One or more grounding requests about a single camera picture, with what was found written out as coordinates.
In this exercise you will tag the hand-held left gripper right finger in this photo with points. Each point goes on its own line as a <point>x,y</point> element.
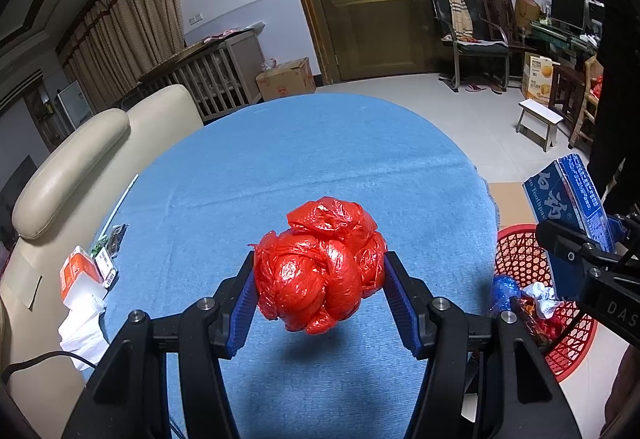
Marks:
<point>402,309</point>

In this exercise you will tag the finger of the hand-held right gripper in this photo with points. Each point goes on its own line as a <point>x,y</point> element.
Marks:
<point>625,224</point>
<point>565,239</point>

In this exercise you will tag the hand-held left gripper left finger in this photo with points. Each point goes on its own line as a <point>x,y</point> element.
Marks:
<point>240,309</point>

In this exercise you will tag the blue toothpaste box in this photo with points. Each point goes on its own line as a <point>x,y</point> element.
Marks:
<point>580,199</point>

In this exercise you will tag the red mesh basket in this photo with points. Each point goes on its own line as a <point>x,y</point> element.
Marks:
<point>520,244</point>

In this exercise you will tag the orange foil wrapper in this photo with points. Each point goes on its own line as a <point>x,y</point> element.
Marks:
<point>532,319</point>

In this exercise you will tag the blue plastic bag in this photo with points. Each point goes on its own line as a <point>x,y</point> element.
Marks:
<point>505,291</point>

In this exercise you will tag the red plastic bag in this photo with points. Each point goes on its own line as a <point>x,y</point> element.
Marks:
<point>320,269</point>

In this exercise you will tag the person's right forearm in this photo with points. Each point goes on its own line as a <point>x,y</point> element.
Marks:
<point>627,399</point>

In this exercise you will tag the flat cardboard sheet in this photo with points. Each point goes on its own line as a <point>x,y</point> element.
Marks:
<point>510,204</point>

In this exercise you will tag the small white stool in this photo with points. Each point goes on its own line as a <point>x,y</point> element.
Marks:
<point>537,111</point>

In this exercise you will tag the red gift bag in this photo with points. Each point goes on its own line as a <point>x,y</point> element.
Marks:
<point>597,89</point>

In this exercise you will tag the small white box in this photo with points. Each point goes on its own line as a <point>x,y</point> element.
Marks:
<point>106,269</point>

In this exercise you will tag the green packet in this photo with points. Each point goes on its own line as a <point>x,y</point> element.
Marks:
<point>112,239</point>

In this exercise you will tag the bamboo chair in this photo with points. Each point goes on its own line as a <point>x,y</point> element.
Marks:
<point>590,69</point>

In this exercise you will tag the thin white stick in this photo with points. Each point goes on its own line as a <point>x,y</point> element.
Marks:
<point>125,196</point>

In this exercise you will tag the blue tablecloth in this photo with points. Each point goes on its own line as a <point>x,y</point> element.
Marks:
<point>300,159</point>

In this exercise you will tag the white tissue paper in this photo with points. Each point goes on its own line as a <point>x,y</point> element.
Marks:
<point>80,334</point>

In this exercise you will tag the orange printed carton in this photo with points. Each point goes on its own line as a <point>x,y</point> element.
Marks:
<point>540,79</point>

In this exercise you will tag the orange and white box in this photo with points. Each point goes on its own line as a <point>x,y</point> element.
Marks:
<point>75,269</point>

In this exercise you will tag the glass computer desk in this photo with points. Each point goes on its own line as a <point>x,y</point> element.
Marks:
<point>555,41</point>

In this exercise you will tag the black metal armchair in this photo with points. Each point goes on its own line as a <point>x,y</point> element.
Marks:
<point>480,49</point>

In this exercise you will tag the black computer monitor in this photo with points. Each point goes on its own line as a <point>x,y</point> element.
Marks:
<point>596,14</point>
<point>567,11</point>

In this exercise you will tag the beige leather sofa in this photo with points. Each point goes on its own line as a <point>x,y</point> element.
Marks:
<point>75,159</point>

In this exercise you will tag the wooden crib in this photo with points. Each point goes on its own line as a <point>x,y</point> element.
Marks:
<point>215,79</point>

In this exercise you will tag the dark wooden chair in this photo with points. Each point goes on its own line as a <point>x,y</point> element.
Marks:
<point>500,14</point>

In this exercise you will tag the clear plastic bag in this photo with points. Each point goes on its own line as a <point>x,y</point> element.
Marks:
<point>267,65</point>

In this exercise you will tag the striped beige scarf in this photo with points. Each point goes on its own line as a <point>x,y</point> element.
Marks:
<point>457,14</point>

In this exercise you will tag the black television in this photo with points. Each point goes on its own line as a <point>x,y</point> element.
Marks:
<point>15,189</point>

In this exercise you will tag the white standing air conditioner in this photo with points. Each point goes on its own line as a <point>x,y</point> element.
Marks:
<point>75,106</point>

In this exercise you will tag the pink cloth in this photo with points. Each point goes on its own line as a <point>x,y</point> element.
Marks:
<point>220,36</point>

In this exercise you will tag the wooden double door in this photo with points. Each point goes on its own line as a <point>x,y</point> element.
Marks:
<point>370,34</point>

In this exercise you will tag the dark wooden shelf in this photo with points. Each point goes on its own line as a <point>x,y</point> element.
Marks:
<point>42,114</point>

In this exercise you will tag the beige striped curtains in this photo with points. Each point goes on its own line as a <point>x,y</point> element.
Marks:
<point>130,19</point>

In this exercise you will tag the white wall socket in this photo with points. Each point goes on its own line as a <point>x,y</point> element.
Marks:
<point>195,19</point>

